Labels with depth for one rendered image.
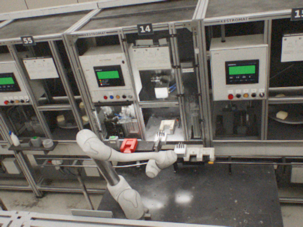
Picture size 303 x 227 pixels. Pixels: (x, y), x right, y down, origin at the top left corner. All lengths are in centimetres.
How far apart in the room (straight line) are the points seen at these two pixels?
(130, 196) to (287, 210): 177
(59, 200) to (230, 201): 222
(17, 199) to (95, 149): 246
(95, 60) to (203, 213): 154
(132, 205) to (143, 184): 48
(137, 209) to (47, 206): 182
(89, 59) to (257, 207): 183
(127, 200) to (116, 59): 115
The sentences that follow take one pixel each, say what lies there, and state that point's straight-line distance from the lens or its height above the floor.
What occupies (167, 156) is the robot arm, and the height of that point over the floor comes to 118.
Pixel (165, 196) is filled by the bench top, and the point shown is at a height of 68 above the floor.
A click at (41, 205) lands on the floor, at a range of 418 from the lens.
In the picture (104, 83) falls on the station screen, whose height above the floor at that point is 157.
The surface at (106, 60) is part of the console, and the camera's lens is 268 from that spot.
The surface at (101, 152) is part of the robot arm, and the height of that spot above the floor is 145.
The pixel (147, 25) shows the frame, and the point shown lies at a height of 203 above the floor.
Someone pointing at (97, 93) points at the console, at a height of 147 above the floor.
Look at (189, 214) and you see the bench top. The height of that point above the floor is 68.
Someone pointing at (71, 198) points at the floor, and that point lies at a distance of 407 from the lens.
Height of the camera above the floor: 270
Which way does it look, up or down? 31 degrees down
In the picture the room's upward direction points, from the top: 11 degrees counter-clockwise
